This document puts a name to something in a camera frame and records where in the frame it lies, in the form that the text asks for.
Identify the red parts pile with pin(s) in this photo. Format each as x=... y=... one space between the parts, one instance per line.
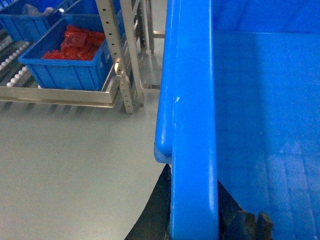
x=79 y=44

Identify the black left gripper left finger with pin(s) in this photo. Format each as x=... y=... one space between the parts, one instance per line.
x=154 y=221

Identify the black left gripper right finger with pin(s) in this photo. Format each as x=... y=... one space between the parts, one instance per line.
x=235 y=223

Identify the blue bin with red parts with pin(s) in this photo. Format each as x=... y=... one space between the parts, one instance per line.
x=88 y=75

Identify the metal roller shelf rack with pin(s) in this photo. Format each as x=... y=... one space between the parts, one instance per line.
x=128 y=29

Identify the large blue plastic crate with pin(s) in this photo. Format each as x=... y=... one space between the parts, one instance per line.
x=240 y=105

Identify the white roller track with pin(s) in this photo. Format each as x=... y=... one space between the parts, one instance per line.
x=9 y=53

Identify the blue bin rear left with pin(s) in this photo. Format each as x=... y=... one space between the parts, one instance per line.
x=29 y=20

